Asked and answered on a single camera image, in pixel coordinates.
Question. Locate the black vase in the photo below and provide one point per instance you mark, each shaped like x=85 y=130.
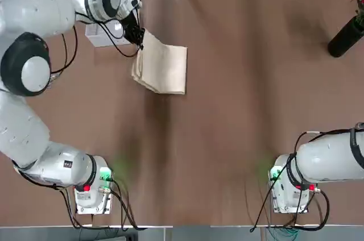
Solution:
x=344 y=40

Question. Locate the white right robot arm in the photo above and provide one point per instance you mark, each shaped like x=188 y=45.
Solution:
x=327 y=158

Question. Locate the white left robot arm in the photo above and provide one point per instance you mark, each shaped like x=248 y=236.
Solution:
x=31 y=10

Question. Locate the cream-colored tablecloth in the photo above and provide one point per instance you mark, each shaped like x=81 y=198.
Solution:
x=165 y=67

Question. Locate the clear plastic box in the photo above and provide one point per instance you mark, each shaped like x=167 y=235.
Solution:
x=96 y=39

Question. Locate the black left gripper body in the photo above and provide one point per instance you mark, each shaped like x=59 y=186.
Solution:
x=131 y=22

